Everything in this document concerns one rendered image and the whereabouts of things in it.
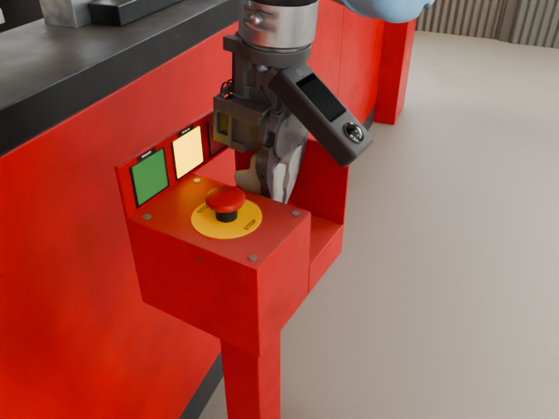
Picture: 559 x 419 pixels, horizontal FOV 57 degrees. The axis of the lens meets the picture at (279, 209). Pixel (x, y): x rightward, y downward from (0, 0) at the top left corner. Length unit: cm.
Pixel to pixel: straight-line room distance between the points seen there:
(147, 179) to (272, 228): 14
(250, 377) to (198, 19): 55
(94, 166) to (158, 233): 21
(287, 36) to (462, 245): 143
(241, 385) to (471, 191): 156
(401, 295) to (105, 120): 111
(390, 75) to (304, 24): 201
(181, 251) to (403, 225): 143
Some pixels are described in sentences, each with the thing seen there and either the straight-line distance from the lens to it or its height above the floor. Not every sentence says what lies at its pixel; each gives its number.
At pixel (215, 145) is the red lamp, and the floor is 80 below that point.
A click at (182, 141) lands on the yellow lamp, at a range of 58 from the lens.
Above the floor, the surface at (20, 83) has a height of 87.
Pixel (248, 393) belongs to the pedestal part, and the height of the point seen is 47.
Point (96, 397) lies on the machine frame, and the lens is 88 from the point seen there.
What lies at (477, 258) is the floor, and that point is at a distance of 180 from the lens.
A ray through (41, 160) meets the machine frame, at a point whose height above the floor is 80.
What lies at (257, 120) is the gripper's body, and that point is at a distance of 53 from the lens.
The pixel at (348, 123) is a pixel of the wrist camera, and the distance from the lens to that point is 52.
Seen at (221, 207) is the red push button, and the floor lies 81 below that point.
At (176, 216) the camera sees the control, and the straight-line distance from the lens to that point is 54.
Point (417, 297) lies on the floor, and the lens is 161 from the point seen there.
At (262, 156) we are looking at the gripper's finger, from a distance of 54.
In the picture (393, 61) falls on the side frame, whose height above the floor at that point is 31.
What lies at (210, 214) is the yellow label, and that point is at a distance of 53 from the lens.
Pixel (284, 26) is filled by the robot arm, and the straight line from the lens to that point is 49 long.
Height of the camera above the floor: 109
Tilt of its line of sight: 35 degrees down
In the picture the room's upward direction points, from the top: straight up
